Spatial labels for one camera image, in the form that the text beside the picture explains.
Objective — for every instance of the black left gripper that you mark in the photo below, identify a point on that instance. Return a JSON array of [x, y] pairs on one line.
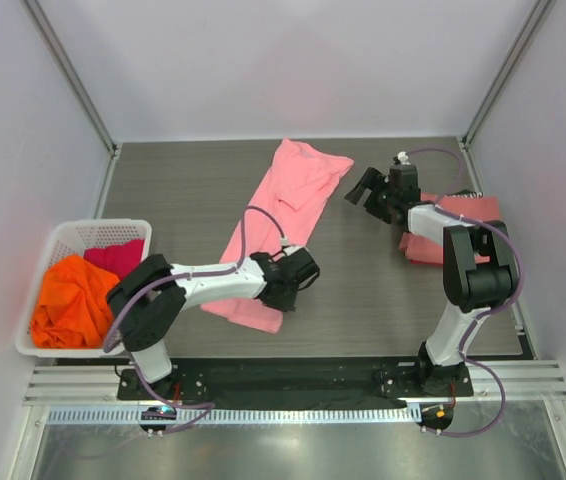
[[283, 305]]

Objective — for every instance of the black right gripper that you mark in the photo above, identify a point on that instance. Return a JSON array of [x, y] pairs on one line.
[[371, 181]]

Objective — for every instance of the light pink t shirt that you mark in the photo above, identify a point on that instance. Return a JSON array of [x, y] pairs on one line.
[[295, 191]]

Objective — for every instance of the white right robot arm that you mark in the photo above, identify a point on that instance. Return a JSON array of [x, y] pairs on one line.
[[480, 270]]

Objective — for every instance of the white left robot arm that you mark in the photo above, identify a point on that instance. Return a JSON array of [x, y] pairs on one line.
[[147, 301]]

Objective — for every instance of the folded salmon t shirt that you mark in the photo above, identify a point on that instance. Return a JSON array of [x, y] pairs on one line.
[[423, 243]]

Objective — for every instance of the folded dark striped t shirt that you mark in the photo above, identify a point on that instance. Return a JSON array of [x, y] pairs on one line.
[[468, 194]]

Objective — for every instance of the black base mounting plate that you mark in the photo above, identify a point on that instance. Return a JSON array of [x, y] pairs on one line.
[[237, 381]]

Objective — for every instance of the magenta t shirt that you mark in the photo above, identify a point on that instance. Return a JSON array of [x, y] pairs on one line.
[[117, 259]]

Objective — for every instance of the orange t shirt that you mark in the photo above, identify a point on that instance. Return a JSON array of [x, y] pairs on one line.
[[71, 311]]

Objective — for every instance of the white plastic laundry basket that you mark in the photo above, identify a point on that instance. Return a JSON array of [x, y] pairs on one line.
[[74, 238]]

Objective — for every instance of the right aluminium frame post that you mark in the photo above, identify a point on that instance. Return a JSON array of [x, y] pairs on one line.
[[531, 25]]

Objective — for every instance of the aluminium frame post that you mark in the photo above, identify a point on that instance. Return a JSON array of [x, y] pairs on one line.
[[531, 25], [68, 71]]

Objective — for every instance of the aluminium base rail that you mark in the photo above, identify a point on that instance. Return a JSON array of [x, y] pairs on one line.
[[107, 384]]

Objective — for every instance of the white slotted cable duct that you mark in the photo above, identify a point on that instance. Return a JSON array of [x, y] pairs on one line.
[[145, 415]]

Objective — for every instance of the left aluminium frame post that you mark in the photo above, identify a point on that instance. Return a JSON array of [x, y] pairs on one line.
[[68, 71]]

